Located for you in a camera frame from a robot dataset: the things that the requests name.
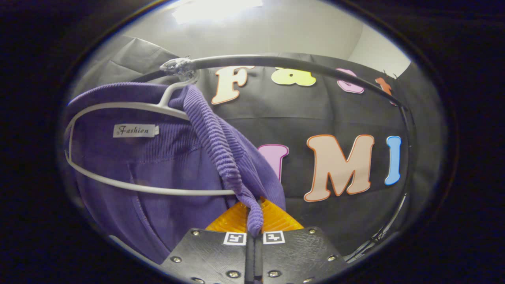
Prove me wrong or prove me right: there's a black metal clothes rack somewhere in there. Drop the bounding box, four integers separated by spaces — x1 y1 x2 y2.
130 54 415 265

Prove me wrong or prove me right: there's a white plastic clothes hanger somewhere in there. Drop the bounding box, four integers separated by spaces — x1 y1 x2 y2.
64 77 237 196

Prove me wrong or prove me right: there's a clear tape wrap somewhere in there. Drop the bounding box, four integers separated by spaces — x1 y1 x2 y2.
160 58 196 77

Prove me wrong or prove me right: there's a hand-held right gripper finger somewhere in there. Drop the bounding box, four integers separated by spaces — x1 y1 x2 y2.
160 201 255 284
254 197 350 284

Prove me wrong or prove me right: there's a purple corduroy shirt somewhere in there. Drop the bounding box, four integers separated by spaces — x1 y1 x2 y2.
63 82 286 265

